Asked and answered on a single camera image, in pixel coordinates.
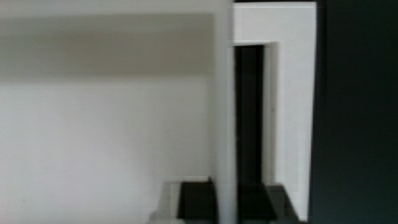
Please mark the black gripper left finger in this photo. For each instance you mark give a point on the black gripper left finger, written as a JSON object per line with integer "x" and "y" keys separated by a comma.
{"x": 187, "y": 205}

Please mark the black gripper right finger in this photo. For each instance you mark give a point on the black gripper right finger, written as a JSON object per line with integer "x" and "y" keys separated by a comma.
{"x": 265, "y": 207}

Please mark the white drawer cabinet box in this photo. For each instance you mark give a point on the white drawer cabinet box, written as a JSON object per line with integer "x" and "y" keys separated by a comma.
{"x": 118, "y": 103}

